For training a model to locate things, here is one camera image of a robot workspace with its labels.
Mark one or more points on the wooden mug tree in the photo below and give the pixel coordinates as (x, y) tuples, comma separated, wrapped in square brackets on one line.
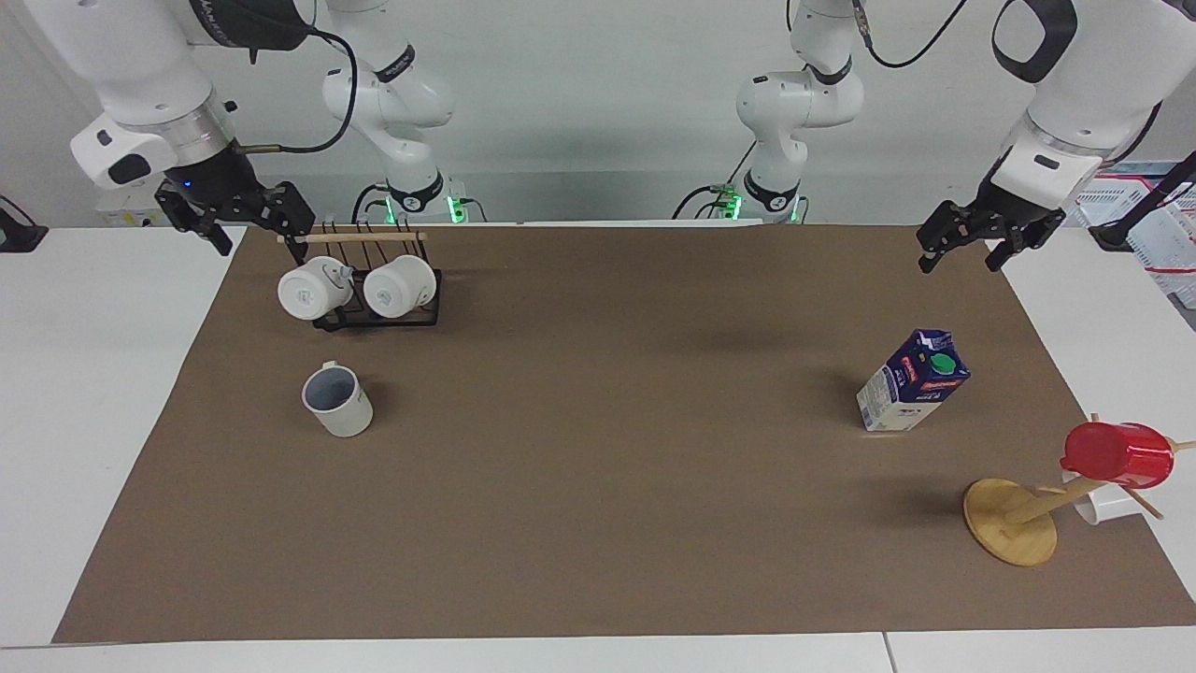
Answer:
[(1009, 528)]

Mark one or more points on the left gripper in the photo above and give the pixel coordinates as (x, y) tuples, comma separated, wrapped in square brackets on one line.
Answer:
[(1020, 210)]

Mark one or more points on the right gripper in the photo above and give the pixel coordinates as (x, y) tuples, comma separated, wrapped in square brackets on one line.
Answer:
[(224, 182)]

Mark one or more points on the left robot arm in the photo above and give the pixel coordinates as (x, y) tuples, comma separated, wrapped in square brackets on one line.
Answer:
[(1074, 84)]

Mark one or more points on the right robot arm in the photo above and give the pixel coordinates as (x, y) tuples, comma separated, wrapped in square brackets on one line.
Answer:
[(140, 65)]

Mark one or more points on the white cup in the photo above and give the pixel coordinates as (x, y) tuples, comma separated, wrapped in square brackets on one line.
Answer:
[(1107, 505)]

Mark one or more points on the white plastic basket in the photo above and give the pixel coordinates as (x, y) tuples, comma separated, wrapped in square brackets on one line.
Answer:
[(1163, 248)]

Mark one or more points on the white mug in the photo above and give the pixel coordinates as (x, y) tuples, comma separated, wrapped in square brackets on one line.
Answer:
[(397, 288), (308, 292)]

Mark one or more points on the black stand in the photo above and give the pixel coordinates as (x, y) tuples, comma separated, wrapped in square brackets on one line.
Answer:
[(19, 234), (1145, 201)]

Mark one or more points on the grey mug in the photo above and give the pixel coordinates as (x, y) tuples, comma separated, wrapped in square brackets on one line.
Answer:
[(348, 416)]

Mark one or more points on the blue and white milk carton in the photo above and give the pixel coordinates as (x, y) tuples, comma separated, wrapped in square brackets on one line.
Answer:
[(911, 388)]

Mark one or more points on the red cup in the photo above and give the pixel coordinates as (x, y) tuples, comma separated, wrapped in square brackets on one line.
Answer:
[(1121, 456)]

